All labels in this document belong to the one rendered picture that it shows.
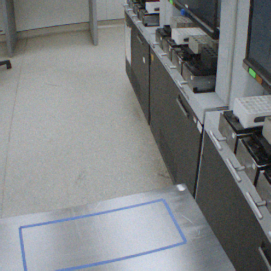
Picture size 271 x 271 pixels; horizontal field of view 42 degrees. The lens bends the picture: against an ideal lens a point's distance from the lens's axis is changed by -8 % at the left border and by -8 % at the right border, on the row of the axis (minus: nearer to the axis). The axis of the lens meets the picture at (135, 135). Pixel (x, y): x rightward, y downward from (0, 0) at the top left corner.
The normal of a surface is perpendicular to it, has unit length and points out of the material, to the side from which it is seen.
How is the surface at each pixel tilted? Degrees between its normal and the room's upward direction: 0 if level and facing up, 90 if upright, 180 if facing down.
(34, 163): 0
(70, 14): 90
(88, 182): 0
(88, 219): 0
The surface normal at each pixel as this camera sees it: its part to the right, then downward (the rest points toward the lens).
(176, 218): -0.01, -0.82
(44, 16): 0.20, 0.56
